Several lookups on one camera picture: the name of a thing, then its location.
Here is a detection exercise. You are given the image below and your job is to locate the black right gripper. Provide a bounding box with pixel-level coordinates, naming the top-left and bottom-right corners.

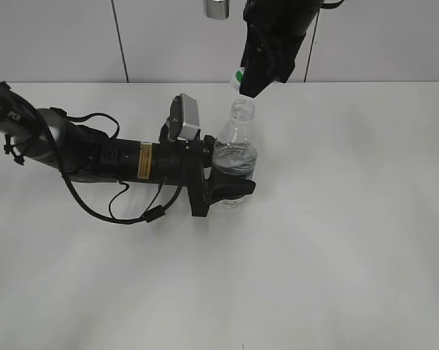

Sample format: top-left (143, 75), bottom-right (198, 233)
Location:
top-left (239, 0), bottom-right (322, 98)

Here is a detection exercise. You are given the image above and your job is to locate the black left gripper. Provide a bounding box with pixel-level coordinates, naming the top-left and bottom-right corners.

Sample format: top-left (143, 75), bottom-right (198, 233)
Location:
top-left (152, 135), bottom-right (256, 217)

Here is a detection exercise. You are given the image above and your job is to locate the white green bottle cap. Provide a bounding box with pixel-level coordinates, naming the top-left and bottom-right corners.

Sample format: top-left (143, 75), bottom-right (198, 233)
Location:
top-left (230, 67), bottom-right (245, 96)

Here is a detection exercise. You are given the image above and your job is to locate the clear cestbon water bottle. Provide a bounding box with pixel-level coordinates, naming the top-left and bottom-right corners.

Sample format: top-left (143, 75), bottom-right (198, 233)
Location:
top-left (210, 97), bottom-right (258, 211)

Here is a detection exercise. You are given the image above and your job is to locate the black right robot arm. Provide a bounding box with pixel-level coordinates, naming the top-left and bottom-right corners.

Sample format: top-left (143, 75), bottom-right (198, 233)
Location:
top-left (238, 0), bottom-right (343, 98)

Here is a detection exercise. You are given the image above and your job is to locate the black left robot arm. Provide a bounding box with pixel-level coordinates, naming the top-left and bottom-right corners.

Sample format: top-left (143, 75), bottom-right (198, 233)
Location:
top-left (0, 82), bottom-right (256, 225)

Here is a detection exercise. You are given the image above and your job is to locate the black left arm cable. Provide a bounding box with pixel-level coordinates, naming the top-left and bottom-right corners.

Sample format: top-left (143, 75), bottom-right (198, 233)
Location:
top-left (2, 105), bottom-right (184, 225)

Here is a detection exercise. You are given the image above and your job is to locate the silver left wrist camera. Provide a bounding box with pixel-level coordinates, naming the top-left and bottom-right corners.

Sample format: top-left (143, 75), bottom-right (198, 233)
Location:
top-left (166, 93), bottom-right (201, 141)

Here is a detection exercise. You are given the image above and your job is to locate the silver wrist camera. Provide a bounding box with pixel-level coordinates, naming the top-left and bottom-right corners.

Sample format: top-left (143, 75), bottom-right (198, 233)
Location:
top-left (203, 0), bottom-right (230, 20)
top-left (166, 93), bottom-right (201, 141)

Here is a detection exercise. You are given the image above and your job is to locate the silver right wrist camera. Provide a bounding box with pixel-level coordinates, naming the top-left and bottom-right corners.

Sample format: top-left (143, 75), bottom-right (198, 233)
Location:
top-left (203, 0), bottom-right (230, 20)

